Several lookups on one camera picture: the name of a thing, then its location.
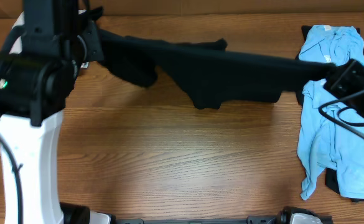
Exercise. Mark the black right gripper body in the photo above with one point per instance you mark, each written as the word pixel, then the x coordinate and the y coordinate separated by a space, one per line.
pixel 342 78

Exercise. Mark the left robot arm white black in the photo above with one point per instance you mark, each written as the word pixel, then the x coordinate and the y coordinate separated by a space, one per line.
pixel 40 61

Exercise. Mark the black t-shirt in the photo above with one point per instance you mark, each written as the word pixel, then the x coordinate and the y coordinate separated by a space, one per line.
pixel 207 72

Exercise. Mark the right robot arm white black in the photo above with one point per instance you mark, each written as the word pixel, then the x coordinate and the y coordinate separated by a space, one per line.
pixel 355 102

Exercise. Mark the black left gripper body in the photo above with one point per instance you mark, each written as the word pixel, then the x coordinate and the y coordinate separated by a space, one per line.
pixel 94 42

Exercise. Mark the light blue shirt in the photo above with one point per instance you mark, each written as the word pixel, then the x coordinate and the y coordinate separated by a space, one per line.
pixel 334 124

